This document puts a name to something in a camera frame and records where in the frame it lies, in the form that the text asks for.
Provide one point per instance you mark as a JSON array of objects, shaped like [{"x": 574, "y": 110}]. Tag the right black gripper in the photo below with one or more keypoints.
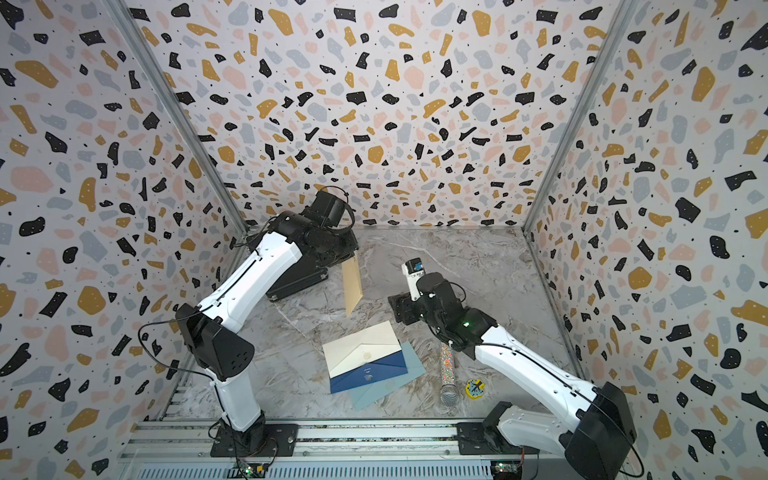
[{"x": 402, "y": 304}]

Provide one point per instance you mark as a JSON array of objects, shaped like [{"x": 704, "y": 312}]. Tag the yellow envelope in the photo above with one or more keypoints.
[{"x": 352, "y": 284}]

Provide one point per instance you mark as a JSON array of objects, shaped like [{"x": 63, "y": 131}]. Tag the cream white envelope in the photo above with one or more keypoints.
[{"x": 357, "y": 349}]

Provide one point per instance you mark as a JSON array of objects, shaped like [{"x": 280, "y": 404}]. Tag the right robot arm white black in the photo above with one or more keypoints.
[{"x": 590, "y": 426}]

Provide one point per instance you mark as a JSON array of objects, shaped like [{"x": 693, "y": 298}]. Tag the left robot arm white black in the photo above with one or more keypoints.
[{"x": 292, "y": 252}]

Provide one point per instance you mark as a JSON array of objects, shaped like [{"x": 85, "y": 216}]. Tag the dark blue envelope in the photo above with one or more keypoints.
[{"x": 379, "y": 370}]

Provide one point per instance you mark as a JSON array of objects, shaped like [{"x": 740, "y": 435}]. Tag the light blue envelope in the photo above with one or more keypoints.
[{"x": 364, "y": 396}]

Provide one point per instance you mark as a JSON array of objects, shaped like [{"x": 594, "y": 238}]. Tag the black box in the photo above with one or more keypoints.
[{"x": 317, "y": 253}]

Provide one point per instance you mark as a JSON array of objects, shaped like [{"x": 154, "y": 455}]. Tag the glitter tube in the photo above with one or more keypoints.
[{"x": 449, "y": 393}]

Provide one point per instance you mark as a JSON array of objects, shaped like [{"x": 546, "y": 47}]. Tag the small circuit board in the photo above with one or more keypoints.
[{"x": 247, "y": 470}]

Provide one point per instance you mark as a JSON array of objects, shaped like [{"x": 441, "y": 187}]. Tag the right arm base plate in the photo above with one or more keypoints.
[{"x": 475, "y": 439}]

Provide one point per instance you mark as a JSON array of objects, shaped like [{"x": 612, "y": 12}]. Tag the aluminium rail frame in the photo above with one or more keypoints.
[{"x": 333, "y": 449}]

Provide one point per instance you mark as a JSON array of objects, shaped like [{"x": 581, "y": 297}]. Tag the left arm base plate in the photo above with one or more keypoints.
[{"x": 269, "y": 440}]

